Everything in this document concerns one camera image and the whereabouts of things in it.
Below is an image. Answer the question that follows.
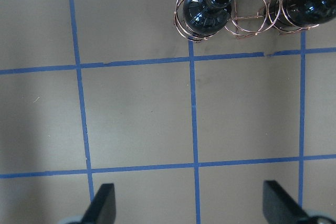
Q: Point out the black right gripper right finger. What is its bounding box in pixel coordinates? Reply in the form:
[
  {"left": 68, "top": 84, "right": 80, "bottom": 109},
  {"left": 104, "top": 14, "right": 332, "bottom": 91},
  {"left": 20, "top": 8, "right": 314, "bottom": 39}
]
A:
[{"left": 262, "top": 180, "right": 312, "bottom": 224}]

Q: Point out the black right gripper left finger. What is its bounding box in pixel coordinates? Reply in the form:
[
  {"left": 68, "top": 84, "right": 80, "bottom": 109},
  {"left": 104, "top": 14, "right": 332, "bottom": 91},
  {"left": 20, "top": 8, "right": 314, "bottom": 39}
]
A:
[{"left": 80, "top": 183, "right": 116, "bottom": 224}]

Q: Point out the copper wire wine basket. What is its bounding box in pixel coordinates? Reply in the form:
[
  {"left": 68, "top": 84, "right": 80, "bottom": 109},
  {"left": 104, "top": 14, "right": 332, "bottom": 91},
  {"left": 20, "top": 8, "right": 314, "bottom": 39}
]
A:
[{"left": 173, "top": 0, "right": 321, "bottom": 43}]

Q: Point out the dark wine bottle in basket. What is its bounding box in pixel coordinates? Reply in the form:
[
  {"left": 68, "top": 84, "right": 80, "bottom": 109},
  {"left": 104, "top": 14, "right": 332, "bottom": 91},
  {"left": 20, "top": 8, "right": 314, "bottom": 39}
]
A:
[{"left": 183, "top": 0, "right": 232, "bottom": 37}]

